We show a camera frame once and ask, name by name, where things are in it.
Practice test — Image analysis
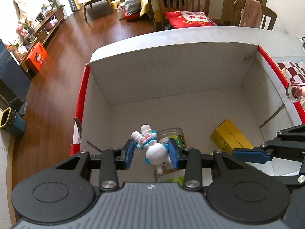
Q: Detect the yellow rectangular box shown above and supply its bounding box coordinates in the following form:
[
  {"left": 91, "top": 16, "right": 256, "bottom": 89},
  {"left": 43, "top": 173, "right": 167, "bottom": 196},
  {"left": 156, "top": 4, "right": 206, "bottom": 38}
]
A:
[{"left": 210, "top": 119, "right": 253, "bottom": 154}]

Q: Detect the white rabbit astronaut figurine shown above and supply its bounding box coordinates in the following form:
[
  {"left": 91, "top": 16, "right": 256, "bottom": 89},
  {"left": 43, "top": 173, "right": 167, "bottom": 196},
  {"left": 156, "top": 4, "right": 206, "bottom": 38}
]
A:
[{"left": 131, "top": 124, "right": 171, "bottom": 175}]

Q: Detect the green lid jar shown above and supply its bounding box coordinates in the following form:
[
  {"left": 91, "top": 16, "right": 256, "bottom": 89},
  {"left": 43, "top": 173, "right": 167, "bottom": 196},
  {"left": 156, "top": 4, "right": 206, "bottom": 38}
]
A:
[{"left": 155, "top": 127, "right": 187, "bottom": 186}]

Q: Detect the clear jar with blue beads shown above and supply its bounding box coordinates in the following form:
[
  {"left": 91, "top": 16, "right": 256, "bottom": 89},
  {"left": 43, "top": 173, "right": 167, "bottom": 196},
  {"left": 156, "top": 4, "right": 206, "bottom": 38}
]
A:
[{"left": 285, "top": 83, "right": 304, "bottom": 102}]

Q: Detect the red white printed cloth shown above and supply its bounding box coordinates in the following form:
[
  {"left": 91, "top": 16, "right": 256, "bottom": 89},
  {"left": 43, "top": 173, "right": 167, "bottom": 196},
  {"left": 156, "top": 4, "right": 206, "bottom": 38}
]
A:
[{"left": 277, "top": 60, "right": 305, "bottom": 83}]

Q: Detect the red cardboard box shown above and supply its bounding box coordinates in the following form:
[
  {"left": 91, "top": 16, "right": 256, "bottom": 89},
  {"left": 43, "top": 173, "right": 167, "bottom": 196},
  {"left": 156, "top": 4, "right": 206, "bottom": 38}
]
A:
[{"left": 70, "top": 41, "right": 304, "bottom": 154}]

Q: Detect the teal waste bin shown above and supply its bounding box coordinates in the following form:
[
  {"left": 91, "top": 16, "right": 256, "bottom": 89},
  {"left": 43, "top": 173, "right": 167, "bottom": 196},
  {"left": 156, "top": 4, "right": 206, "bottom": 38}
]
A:
[{"left": 1, "top": 107, "right": 26, "bottom": 137}]

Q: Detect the dark blue box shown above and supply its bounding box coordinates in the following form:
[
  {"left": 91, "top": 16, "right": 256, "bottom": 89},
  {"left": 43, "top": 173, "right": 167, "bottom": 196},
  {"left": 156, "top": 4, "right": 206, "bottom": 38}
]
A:
[{"left": 1, "top": 40, "right": 31, "bottom": 100}]

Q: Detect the orange gift box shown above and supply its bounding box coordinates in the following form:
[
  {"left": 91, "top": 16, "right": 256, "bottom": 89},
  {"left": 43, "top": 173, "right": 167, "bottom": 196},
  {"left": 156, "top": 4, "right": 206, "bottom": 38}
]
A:
[{"left": 26, "top": 42, "right": 47, "bottom": 73}]

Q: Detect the pink towel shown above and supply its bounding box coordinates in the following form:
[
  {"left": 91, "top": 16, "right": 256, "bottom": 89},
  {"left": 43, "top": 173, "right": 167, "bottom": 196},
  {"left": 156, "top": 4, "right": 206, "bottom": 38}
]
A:
[{"left": 239, "top": 0, "right": 262, "bottom": 28}]

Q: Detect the wooden chair with towel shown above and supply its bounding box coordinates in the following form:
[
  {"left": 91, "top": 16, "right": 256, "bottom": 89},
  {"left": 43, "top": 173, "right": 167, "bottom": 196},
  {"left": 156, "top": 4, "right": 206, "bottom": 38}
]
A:
[{"left": 231, "top": 0, "right": 277, "bottom": 31}]

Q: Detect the small bottle on floor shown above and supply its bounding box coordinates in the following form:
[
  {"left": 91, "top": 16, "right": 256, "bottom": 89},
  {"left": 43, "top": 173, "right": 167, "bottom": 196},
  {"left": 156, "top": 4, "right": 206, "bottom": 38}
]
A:
[{"left": 116, "top": 7, "right": 125, "bottom": 20}]

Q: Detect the wooden tv cabinet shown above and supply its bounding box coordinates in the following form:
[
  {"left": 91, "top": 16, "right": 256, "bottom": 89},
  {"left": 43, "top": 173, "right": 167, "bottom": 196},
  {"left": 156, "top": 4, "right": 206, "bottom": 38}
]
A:
[{"left": 19, "top": 7, "right": 65, "bottom": 79}]

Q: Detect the red seat cushion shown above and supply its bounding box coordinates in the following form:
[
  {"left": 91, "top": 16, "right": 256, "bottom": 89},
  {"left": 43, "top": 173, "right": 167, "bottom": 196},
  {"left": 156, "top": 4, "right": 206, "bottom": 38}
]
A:
[{"left": 165, "top": 11, "right": 217, "bottom": 29}]

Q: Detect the pink watering can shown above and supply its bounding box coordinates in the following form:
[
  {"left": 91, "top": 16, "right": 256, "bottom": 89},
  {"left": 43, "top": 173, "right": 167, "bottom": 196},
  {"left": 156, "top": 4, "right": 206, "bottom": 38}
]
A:
[{"left": 44, "top": 15, "right": 58, "bottom": 31}]

